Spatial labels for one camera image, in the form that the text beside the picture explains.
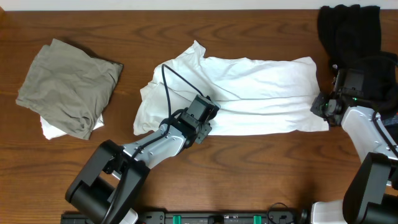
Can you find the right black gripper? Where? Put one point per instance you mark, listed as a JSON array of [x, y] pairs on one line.
[[317, 105]]

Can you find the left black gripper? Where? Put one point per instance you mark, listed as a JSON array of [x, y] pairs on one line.
[[201, 136]]

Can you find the white printed t-shirt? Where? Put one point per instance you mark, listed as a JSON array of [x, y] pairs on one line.
[[256, 96]]

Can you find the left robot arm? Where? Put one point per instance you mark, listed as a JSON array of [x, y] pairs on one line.
[[108, 184]]

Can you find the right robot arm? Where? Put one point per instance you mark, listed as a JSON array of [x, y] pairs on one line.
[[365, 200]]

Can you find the grey red-trimmed garment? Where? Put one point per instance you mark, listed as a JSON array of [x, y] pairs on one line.
[[391, 121]]

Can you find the black garment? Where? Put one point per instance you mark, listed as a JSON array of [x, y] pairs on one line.
[[351, 36]]

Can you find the folded olive green garment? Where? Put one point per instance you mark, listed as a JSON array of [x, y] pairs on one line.
[[69, 88]]

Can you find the folded white garment underneath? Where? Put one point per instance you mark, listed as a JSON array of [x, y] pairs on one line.
[[51, 132]]

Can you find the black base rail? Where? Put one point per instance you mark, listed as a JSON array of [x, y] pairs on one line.
[[277, 214]]

